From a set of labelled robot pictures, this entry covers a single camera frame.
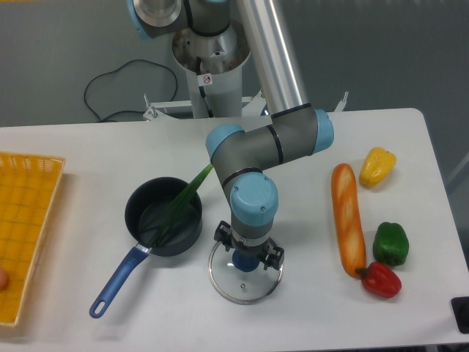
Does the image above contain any dark saucepan blue handle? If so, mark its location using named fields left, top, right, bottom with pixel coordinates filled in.
left=89, top=177, right=202, bottom=318

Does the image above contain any glass pot lid blue knob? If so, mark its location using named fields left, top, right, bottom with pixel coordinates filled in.
left=208, top=242, right=284, bottom=305

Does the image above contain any black floor cable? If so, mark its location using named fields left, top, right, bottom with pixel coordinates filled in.
left=84, top=59, right=179, bottom=123

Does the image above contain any green onion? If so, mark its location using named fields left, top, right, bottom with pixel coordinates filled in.
left=138, top=163, right=213, bottom=248

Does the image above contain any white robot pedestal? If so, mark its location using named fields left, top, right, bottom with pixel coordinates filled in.
left=172, top=21, right=250, bottom=119

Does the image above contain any white metal base frame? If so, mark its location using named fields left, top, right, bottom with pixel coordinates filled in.
left=143, top=90, right=349, bottom=121

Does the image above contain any red bell pepper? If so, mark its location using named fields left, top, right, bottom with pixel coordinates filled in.
left=355, top=262, right=402, bottom=298

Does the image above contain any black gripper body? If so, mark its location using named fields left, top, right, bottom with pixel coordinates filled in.
left=231, top=238, right=269, bottom=261

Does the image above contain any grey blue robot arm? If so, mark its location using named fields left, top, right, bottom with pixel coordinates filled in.
left=128, top=1, right=334, bottom=272

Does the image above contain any orange baguette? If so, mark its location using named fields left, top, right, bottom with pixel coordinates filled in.
left=330, top=164, right=366, bottom=279

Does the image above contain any green bell pepper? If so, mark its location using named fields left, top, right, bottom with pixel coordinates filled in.
left=373, top=222, right=410, bottom=266

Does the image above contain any yellow woven basket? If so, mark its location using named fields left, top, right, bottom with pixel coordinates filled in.
left=1, top=152, right=66, bottom=327

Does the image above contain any black device at table edge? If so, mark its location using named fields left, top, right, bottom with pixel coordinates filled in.
left=451, top=296, right=469, bottom=334

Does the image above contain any yellow bell pepper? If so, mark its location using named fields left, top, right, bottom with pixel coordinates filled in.
left=359, top=147, right=396, bottom=188

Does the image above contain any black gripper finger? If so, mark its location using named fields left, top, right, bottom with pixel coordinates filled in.
left=256, top=243, right=284, bottom=271
left=214, top=221, right=234, bottom=252

